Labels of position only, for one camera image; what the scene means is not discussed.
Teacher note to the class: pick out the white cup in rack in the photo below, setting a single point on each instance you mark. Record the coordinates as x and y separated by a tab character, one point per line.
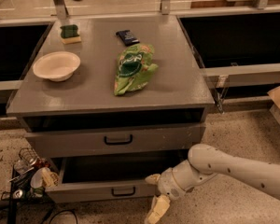
37	179

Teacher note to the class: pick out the dark blue snack packet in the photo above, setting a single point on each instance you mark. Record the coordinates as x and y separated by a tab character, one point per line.
127	37

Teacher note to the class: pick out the white paper bowl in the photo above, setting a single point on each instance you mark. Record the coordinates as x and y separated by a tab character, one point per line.
56	66

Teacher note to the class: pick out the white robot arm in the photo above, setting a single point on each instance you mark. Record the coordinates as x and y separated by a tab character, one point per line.
203	164

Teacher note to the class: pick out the black wire dish rack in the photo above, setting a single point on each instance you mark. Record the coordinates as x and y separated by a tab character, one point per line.
23	169

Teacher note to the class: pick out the green chip bag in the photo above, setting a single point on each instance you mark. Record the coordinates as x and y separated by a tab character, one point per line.
135	68

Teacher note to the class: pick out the grey drawer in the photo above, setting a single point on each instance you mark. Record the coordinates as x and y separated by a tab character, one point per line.
110	177
115	140

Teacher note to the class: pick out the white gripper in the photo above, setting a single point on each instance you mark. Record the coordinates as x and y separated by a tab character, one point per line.
168	183

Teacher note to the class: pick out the green yellow sponge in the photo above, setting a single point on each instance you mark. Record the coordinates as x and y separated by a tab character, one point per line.
70	34

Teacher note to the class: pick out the grey top drawer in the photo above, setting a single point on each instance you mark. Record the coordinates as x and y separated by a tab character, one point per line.
115	140

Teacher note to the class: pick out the grey drawer cabinet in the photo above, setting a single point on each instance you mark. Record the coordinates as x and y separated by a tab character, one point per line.
176	94

